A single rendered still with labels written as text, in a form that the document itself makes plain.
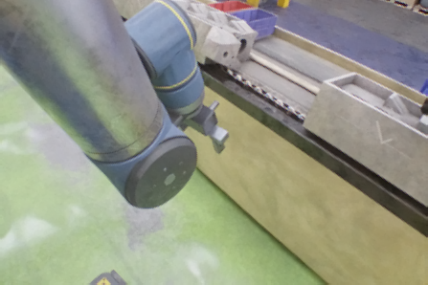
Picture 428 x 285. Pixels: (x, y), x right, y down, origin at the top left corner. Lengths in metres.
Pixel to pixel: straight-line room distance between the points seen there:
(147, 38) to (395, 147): 0.84
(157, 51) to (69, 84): 0.26
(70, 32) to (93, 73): 0.04
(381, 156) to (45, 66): 1.00
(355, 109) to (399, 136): 0.16
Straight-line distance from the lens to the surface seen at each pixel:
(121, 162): 0.30
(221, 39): 1.32
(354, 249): 1.36
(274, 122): 1.21
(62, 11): 0.20
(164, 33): 0.47
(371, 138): 1.05
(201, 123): 0.62
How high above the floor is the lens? 1.45
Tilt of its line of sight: 39 degrees down
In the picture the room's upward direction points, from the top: 9 degrees clockwise
